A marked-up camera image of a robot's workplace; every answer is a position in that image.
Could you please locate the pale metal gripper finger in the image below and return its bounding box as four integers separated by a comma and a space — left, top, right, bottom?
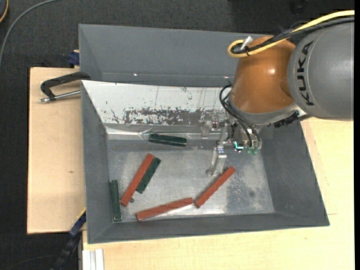
200, 118, 221, 138
206, 147, 227, 177

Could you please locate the red-brown flat block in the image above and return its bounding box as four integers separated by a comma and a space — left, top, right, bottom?
120, 153, 156, 208
194, 166, 237, 209
135, 197, 195, 222

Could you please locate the dark green flat block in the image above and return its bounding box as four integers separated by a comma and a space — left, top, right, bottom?
136, 157, 162, 195
148, 133, 188, 148
109, 179, 124, 223

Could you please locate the grey metal bin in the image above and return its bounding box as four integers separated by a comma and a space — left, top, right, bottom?
78, 23, 330, 244

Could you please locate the pale flat board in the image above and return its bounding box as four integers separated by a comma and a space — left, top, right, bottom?
26, 67, 87, 235

